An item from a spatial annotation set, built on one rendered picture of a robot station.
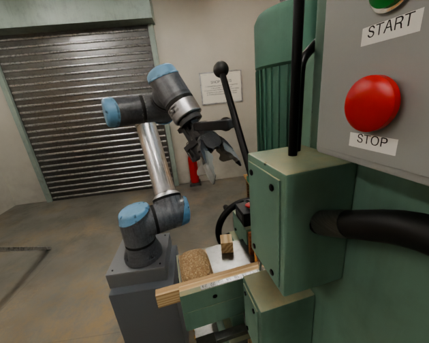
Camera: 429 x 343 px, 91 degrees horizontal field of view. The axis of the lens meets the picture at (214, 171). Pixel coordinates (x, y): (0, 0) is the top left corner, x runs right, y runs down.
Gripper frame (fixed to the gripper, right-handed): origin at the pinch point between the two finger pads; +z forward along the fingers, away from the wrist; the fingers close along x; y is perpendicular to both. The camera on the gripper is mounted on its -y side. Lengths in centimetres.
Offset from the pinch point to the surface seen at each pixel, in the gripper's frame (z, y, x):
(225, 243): 17.8, 13.6, 4.1
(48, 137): -182, 306, -64
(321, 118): -1.1, -33.8, 29.5
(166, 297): 16.9, 16.1, 26.5
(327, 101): -2.0, -34.7, 29.7
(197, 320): 25.7, 13.7, 24.0
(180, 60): -169, 132, -206
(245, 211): 13.4, 7.3, -5.1
